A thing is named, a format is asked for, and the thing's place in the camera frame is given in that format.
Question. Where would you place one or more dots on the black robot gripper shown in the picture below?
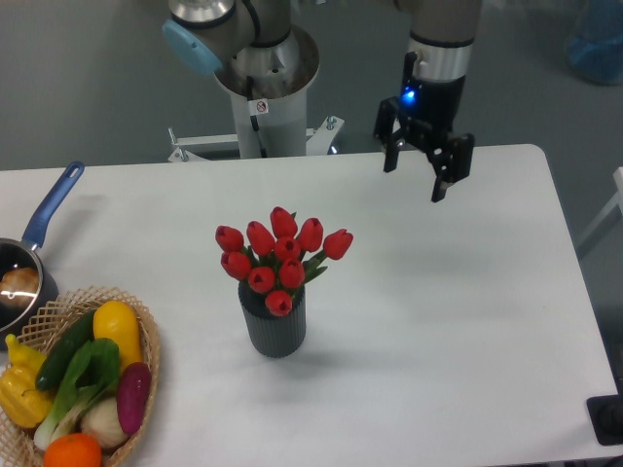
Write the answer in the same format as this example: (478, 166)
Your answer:
(425, 112)

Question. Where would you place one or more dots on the red tulip bouquet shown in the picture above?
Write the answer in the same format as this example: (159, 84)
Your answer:
(273, 263)

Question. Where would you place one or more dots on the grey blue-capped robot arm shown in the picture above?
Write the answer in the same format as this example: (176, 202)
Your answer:
(441, 32)

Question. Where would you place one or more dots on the dark grey ribbed vase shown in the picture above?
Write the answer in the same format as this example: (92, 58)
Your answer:
(272, 336)

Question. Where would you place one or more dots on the blue translucent container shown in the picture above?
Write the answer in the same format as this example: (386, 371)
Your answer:
(593, 49)

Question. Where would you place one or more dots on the black device at table edge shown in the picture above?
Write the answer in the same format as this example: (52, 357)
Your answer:
(606, 417)

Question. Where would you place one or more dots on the purple eggplant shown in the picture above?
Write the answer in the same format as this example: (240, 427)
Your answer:
(132, 394)

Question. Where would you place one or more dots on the green bok choy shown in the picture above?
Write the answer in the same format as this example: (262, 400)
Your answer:
(93, 371)

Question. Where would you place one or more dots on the green cucumber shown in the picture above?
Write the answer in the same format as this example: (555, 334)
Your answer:
(56, 364)

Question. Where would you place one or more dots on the white garlic bulb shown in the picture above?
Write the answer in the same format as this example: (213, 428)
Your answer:
(102, 423)

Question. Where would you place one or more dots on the bread roll in pan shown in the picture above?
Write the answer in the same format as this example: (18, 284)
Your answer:
(19, 287)

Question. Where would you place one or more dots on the orange fruit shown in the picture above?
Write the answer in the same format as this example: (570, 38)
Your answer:
(77, 450)

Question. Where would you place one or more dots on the yellow bell pepper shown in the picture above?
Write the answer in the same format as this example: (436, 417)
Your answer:
(24, 404)

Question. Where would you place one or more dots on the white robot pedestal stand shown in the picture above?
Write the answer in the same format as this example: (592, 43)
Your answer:
(292, 92)

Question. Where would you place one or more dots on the white frame at right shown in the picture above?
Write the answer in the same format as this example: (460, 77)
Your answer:
(604, 221)

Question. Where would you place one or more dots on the blue-handled saucepan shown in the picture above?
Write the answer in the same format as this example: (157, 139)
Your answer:
(23, 253)

